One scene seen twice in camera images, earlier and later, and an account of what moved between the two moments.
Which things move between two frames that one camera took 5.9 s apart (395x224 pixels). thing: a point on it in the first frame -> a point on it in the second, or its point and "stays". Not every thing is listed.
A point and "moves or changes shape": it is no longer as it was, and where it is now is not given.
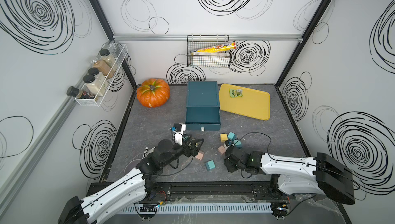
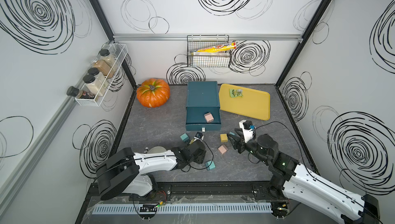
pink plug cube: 200,155 moves or changes shape
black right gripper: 227,163 -> 236,143
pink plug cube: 221,149 stays
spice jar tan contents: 108,59 stays
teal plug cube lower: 210,165 stays
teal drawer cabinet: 203,108 stays
